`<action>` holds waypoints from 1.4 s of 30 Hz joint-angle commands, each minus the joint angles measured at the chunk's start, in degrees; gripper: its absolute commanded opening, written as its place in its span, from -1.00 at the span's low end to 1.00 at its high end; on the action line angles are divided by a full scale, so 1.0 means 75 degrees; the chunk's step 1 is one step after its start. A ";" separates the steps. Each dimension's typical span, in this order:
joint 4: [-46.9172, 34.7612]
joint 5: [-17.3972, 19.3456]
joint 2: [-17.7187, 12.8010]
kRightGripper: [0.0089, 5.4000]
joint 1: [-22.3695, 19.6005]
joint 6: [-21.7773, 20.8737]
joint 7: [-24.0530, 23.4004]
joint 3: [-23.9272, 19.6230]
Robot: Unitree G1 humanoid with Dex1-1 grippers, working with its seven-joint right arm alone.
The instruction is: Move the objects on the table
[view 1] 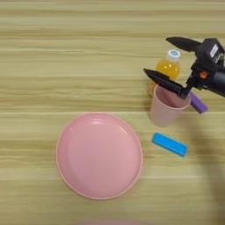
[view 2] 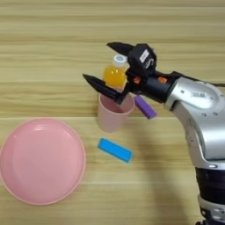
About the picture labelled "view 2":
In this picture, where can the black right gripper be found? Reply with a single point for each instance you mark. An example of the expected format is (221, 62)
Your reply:
(152, 86)

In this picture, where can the orange juice bottle white cap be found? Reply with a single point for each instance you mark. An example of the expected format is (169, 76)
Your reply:
(114, 76)

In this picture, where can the pink plastic cup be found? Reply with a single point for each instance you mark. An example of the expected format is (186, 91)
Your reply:
(112, 120)

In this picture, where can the pink round plate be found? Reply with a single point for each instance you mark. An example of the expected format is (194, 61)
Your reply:
(41, 161)

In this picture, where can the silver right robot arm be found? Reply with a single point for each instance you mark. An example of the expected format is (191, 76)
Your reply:
(202, 123)

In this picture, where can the small black box white label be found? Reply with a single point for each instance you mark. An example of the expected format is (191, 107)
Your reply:
(143, 60)

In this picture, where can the purple rectangular block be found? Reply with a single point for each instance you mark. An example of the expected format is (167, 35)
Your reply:
(146, 109)

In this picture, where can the blue rectangular block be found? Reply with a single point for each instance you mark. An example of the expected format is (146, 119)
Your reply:
(114, 150)

